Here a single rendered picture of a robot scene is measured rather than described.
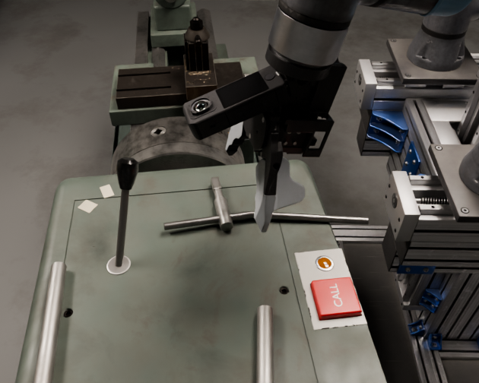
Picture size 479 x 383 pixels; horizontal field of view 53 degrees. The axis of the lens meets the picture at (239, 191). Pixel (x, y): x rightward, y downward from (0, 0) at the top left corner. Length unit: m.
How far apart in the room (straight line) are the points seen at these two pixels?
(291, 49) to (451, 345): 1.62
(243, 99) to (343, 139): 2.52
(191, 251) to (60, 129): 2.53
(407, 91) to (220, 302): 0.95
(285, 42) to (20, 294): 2.07
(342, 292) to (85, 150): 2.45
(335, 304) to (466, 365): 1.32
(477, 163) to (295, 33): 0.66
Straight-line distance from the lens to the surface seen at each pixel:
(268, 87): 0.52
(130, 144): 1.05
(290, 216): 0.80
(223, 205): 0.80
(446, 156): 1.16
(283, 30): 0.50
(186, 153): 0.96
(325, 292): 0.72
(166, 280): 0.74
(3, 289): 2.47
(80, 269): 0.78
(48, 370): 0.68
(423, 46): 1.44
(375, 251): 2.16
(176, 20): 2.09
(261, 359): 0.65
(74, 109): 3.38
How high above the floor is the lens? 1.86
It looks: 45 degrees down
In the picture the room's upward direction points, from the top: straight up
